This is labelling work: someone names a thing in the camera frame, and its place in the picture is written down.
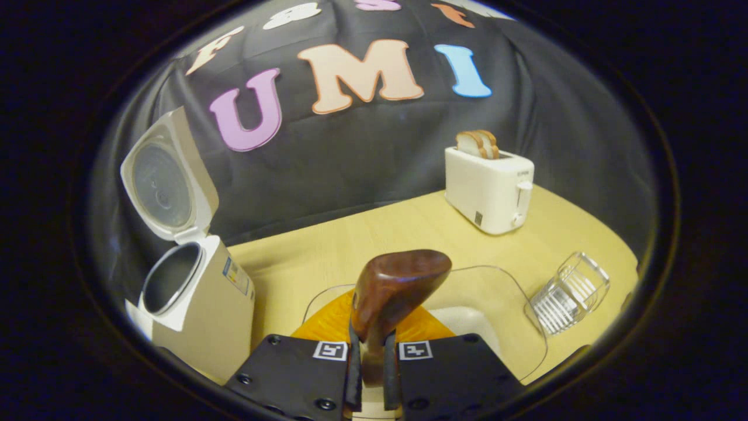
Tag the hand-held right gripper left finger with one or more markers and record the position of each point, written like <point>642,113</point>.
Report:
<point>292,374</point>

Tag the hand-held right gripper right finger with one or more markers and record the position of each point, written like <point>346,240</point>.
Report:
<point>456,380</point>

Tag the white rice cooker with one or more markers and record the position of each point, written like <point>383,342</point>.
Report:
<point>198,316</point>

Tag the brown wooden spoon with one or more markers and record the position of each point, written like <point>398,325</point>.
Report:
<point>391,286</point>

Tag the clear chopstick holder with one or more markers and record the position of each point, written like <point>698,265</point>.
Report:
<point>570,292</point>

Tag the white toaster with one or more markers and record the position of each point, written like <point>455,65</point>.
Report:
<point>485,193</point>

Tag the black backdrop cloth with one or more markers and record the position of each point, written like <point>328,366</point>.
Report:
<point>362,158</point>

